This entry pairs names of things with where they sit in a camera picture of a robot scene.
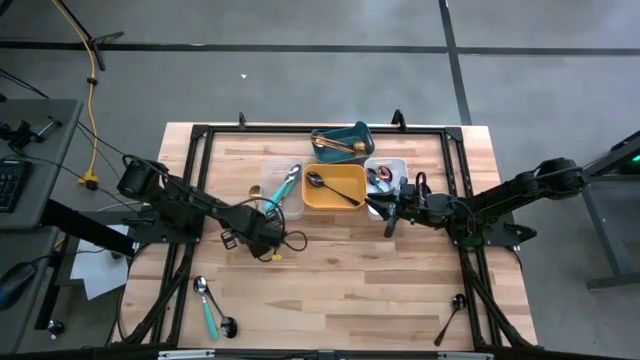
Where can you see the black computer mouse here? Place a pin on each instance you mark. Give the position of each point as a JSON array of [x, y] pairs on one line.
[[15, 282]]

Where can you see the black backlit keyboard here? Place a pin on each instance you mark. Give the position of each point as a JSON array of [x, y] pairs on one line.
[[12, 185]]

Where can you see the white plastic bin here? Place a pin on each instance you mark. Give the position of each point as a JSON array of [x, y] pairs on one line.
[[402, 167]]

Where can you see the black spoon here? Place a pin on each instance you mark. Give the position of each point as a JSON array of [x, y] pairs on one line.
[[229, 326], [315, 179], [458, 301]]

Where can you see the black tripod stand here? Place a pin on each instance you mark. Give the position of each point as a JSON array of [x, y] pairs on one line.
[[107, 37]]

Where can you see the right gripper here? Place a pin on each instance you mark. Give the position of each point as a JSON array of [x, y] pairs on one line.
[[425, 210]]

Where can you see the black desk clamp tool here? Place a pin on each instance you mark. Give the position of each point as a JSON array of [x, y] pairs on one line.
[[22, 134]]

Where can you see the black clamp bracket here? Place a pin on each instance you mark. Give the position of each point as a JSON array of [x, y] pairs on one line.
[[398, 120], [241, 121]]

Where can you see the orange plastic bin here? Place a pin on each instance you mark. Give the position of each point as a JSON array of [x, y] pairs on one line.
[[345, 175]]

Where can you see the grey side desk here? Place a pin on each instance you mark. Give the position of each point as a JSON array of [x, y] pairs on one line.
[[50, 165], [25, 325]]

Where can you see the clear plastic bin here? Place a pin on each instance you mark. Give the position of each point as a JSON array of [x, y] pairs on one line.
[[270, 172]]

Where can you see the black aluminium rig frame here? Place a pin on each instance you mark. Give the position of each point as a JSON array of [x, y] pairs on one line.
[[415, 130]]

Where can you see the black equipment cart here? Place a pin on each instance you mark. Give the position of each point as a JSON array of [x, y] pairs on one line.
[[607, 165]]

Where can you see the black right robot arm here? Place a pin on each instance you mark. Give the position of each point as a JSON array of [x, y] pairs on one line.
[[500, 195]]

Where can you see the white paper sheets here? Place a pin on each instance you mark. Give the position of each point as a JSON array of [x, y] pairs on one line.
[[100, 275]]

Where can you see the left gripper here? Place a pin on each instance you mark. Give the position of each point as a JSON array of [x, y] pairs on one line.
[[257, 235]]

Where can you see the black support beam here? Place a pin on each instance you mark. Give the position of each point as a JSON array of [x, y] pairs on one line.
[[80, 227]]

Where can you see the silver bracket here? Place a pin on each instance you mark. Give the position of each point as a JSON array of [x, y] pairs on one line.
[[185, 354], [465, 356]]

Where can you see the teal plastic bin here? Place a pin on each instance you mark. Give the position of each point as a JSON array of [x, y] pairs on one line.
[[330, 157]]

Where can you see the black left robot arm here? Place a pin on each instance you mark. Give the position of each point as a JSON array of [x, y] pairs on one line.
[[190, 205]]

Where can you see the black round caster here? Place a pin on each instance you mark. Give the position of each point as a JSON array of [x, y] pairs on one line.
[[55, 327]]

